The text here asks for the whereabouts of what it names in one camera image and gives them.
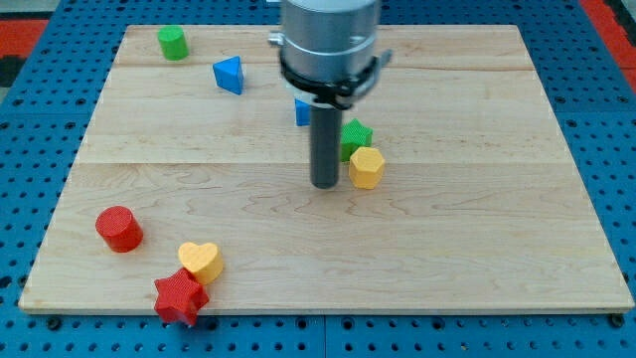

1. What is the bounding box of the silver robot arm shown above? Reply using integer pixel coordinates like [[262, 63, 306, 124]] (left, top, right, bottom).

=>
[[268, 0, 393, 109]]

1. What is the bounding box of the yellow hexagon block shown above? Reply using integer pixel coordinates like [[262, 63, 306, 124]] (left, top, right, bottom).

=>
[[349, 146, 386, 190]]

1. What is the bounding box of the green star block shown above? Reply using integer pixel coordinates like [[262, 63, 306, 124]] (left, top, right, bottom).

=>
[[340, 118, 374, 162]]

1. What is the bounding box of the red star block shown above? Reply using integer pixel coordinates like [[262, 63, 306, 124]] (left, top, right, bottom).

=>
[[154, 268, 210, 326]]

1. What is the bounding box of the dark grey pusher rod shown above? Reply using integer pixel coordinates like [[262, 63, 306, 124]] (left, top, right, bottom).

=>
[[309, 106, 342, 189]]

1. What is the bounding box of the blue cube block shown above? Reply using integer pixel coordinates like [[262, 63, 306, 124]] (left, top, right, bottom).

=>
[[294, 99, 310, 126]]

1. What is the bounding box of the blue triangle block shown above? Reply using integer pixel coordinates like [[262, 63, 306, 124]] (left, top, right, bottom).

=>
[[213, 56, 243, 95]]

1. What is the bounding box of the wooden board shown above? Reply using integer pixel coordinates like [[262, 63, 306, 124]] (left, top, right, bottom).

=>
[[19, 25, 634, 315]]

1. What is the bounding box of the yellow heart block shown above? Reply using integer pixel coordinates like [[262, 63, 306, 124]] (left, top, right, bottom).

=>
[[178, 242, 225, 285]]

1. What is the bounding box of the green cylinder block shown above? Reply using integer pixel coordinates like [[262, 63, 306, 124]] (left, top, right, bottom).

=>
[[157, 25, 189, 61]]

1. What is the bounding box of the red cylinder block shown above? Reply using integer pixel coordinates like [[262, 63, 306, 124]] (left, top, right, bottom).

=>
[[95, 206, 143, 253]]

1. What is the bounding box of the black cable clamp ring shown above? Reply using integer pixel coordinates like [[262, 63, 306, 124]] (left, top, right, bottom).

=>
[[278, 49, 382, 111]]

